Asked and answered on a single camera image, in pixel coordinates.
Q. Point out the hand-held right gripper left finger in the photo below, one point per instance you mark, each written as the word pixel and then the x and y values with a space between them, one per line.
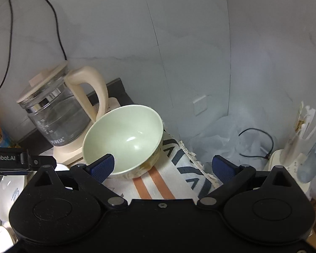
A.
pixel 102 167

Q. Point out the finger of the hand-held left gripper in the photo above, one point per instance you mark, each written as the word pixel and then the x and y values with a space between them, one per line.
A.
pixel 38 161

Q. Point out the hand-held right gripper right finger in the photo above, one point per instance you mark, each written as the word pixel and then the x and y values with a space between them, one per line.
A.
pixel 223 170

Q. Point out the white bowl with blue print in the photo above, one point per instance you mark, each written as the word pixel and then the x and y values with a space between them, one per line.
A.
pixel 9 195

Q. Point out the pale green bowl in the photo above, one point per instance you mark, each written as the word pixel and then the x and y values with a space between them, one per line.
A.
pixel 121 134

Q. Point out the clear plastic bottle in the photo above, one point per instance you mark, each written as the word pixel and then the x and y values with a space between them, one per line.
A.
pixel 312 160

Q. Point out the white appliance base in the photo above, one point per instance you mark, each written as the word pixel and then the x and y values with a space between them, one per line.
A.
pixel 281 160

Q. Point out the patterned tablecloth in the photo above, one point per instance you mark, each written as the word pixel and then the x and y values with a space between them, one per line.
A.
pixel 184 171

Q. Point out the clear container with paper sticks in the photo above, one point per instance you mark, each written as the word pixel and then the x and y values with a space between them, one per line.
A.
pixel 300 131

